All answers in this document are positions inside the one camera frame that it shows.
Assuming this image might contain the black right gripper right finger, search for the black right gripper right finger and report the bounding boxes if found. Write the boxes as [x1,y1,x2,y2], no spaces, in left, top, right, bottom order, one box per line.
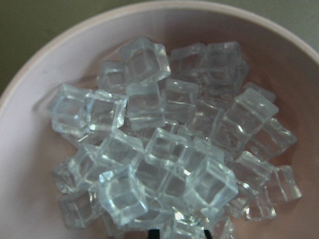
[204,230,213,239]

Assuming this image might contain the clear ice cubes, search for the clear ice cubes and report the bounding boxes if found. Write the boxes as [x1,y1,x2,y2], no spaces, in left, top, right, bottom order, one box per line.
[48,37,302,239]

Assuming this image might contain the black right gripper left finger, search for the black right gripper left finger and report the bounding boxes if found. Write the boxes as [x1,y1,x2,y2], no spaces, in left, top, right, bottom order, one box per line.
[148,229,160,239]

